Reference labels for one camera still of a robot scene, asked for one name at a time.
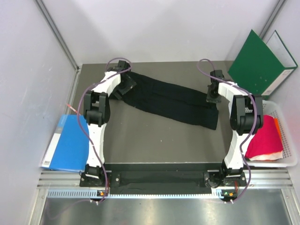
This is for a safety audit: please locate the black t-shirt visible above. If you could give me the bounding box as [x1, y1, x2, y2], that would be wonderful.
[120, 72, 218, 130]

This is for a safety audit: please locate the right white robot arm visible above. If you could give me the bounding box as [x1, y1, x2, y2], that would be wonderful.
[207, 78, 263, 186]

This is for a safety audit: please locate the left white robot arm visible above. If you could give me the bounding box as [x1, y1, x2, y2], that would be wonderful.
[80, 61, 135, 187]

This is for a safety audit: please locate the white plastic basket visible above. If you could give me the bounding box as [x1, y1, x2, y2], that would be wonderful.
[246, 100, 298, 167]

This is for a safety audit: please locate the red pen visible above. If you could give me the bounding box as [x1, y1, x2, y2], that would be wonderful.
[67, 104, 78, 114]

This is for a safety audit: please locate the orange t-shirt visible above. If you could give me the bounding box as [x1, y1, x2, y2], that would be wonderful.
[274, 118, 282, 139]

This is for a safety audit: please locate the magenta t-shirt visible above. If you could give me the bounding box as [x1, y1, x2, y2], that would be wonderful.
[245, 115, 284, 160]

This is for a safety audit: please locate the white t-shirt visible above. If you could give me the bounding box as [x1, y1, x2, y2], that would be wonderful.
[249, 151, 283, 161]

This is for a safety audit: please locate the blue folder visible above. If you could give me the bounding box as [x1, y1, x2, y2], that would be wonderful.
[41, 114, 89, 172]

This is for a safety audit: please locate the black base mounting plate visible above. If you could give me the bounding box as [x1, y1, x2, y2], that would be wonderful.
[79, 163, 247, 195]

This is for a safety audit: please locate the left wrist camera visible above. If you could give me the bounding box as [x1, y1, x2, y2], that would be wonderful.
[116, 60, 131, 71]

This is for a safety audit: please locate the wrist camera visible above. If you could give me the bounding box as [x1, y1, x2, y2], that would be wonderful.
[116, 60, 131, 71]
[210, 70, 224, 82]

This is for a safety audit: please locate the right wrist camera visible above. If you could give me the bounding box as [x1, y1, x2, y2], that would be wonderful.
[210, 70, 224, 82]

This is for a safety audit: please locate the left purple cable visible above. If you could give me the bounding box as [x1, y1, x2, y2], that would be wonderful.
[77, 57, 132, 205]

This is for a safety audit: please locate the purple cable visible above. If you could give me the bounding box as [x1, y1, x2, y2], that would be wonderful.
[197, 58, 257, 204]
[77, 57, 132, 205]

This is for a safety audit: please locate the green ring binder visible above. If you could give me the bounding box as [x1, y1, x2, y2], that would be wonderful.
[228, 30, 298, 98]

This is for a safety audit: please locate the grey slotted cable duct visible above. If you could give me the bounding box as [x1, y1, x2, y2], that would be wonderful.
[47, 189, 224, 199]

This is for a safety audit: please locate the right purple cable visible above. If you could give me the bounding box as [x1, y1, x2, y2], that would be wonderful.
[197, 58, 257, 204]

